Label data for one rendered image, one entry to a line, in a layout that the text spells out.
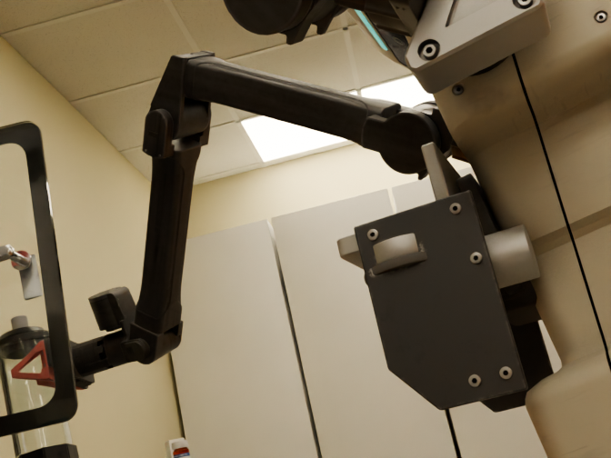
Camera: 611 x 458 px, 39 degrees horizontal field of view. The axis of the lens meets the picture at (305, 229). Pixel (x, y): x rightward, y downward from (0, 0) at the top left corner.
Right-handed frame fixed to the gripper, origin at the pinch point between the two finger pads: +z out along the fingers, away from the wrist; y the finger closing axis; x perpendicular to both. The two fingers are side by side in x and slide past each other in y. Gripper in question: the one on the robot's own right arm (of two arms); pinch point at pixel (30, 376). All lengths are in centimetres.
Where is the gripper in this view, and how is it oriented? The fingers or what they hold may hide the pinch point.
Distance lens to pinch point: 156.9
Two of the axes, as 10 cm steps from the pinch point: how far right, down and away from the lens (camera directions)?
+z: -9.5, 3.1, 0.7
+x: 2.7, 9.0, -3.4
